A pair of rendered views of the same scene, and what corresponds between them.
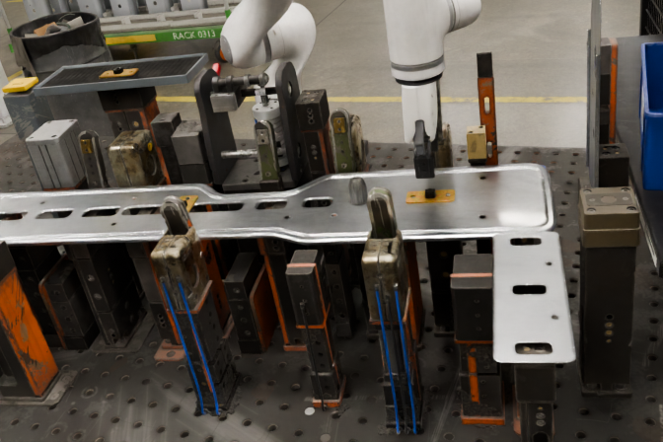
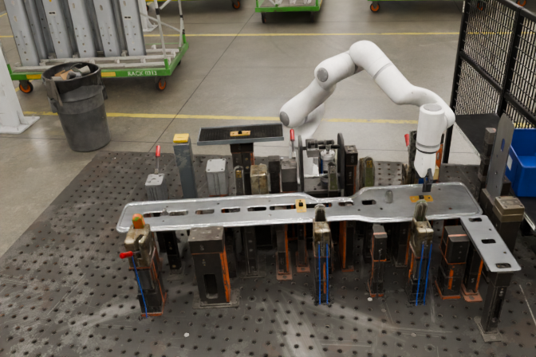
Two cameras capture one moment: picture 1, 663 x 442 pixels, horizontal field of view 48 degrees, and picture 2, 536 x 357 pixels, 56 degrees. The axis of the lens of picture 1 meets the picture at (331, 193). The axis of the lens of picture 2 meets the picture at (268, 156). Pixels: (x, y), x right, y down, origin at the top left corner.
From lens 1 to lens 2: 0.96 m
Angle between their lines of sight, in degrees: 13
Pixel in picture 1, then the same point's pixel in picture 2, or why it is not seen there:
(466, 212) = (442, 206)
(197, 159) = (293, 179)
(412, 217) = not seen: hidden behind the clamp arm
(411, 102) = (427, 161)
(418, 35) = (436, 134)
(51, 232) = (238, 220)
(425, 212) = not seen: hidden behind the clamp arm
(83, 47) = (93, 86)
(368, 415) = (398, 299)
